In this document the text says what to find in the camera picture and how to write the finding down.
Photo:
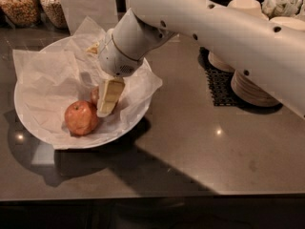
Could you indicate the left white paper bag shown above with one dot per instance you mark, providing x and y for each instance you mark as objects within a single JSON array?
[{"x": 103, "y": 12}]

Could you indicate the left cereal jar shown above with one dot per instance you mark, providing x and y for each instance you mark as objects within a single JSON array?
[{"x": 22, "y": 13}]

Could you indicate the bundle of wrapped packets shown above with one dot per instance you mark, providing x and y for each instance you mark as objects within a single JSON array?
[{"x": 275, "y": 8}]

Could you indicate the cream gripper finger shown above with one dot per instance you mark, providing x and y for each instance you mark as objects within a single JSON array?
[
  {"x": 93, "y": 48},
  {"x": 109, "y": 93}
]

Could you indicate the stack paper bowls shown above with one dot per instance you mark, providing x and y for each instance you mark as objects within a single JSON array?
[
  {"x": 246, "y": 89},
  {"x": 251, "y": 7}
]

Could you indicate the rear stack paper bowls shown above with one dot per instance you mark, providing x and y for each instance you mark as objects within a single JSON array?
[{"x": 251, "y": 7}]

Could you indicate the right cereal jar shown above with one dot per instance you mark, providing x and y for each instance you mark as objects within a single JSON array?
[{"x": 54, "y": 11}]

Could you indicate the front stack paper bowls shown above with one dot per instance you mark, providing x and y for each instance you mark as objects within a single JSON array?
[{"x": 246, "y": 89}]

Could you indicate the cereal jar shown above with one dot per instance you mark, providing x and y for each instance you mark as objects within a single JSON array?
[
  {"x": 54, "y": 11},
  {"x": 22, "y": 13}
]

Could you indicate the white bowl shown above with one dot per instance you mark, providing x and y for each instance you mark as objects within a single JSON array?
[{"x": 28, "y": 118}]

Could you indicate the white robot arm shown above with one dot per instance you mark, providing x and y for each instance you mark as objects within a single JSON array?
[{"x": 270, "y": 55}]

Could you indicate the black rubber mat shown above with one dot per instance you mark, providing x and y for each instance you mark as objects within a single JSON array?
[{"x": 219, "y": 83}]

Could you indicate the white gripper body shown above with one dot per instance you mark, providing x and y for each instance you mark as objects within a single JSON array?
[{"x": 113, "y": 62}]

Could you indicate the red apple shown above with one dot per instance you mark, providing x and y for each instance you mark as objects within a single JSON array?
[
  {"x": 94, "y": 95},
  {"x": 81, "y": 118}
]

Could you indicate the white tissue paper liner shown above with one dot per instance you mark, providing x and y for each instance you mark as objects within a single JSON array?
[{"x": 50, "y": 77}]

